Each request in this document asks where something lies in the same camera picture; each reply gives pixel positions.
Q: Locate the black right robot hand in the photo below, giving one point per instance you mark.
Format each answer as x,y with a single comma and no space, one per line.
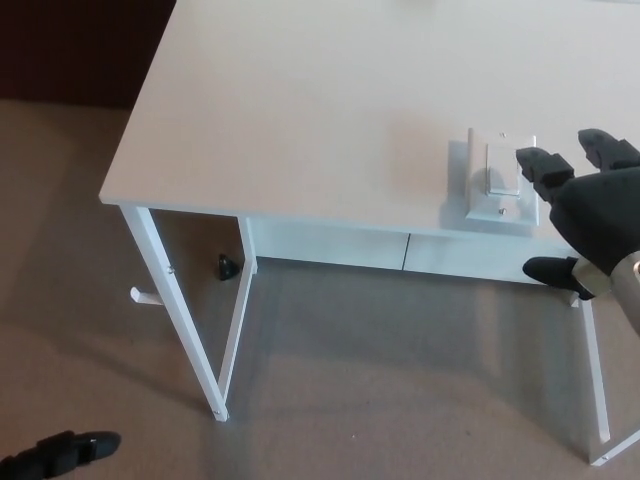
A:
595,215

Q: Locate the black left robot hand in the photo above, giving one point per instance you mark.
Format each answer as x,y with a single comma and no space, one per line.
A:
55,455

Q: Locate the white light switch box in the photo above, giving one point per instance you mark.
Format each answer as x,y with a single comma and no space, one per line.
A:
500,170

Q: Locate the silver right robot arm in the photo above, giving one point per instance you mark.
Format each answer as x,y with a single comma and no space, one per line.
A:
629,295

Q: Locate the small black floor object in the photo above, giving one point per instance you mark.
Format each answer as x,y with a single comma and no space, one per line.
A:
227,269

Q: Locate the white table with metal legs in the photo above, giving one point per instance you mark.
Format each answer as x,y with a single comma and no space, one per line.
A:
300,110

